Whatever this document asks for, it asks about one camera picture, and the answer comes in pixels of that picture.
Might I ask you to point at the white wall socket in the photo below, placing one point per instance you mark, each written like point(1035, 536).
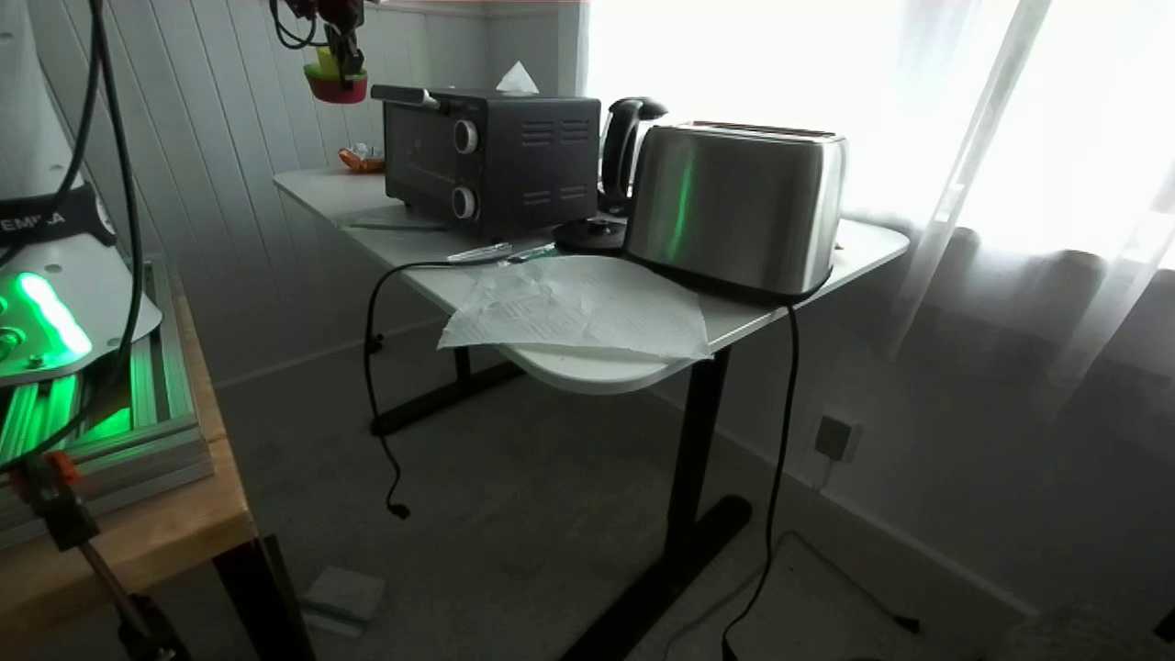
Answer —
point(835, 437)

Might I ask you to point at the orange black clamp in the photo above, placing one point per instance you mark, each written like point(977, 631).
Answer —
point(57, 491)

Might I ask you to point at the white sheer curtain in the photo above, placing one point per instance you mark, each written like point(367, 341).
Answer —
point(1042, 147)

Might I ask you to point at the pink plastic bowl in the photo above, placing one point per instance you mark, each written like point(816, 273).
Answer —
point(340, 92)

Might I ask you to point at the black electric kettle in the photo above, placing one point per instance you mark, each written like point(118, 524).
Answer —
point(626, 147)

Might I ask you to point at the small grey floor pad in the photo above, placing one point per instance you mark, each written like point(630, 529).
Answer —
point(342, 593)

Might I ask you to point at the black table leg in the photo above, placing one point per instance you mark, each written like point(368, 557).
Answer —
point(427, 405)
point(701, 465)

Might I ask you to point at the silver toaster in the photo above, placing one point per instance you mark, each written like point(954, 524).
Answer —
point(736, 206)

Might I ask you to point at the yellow plastic cup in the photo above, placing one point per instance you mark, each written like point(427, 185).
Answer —
point(330, 64)

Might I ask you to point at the black workbench leg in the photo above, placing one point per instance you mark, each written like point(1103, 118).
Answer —
point(263, 601)

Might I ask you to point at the black toaster oven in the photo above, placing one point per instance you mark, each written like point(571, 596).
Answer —
point(538, 159)

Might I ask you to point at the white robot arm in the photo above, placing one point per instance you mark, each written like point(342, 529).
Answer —
point(30, 113)

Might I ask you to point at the aluminium rail frame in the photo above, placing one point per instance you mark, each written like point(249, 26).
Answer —
point(149, 418)

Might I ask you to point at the wooden workbench top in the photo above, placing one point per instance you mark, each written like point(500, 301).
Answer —
point(135, 536)

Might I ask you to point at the clear zip bag green strip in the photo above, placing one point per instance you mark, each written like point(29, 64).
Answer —
point(500, 250)

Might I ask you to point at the small orange object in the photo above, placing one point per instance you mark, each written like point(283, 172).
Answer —
point(363, 159)

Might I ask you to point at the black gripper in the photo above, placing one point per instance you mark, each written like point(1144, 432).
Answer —
point(340, 14)

